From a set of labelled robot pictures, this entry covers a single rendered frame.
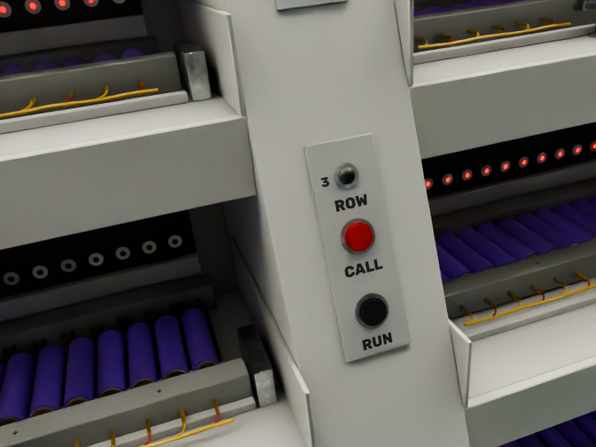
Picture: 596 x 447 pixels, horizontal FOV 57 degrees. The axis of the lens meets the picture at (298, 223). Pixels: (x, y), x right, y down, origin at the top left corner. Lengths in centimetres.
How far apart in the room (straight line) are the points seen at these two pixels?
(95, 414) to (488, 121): 29
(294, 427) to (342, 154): 16
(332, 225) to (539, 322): 20
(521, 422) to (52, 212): 31
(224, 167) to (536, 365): 24
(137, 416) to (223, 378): 5
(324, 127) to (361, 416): 16
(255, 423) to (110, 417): 9
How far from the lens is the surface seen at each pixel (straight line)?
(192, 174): 29
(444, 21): 42
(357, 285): 31
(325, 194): 30
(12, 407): 40
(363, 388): 33
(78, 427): 36
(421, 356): 34
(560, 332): 43
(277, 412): 36
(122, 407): 36
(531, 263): 46
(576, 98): 39
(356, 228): 30
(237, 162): 30
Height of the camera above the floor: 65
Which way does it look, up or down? 7 degrees down
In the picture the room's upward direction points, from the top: 11 degrees counter-clockwise
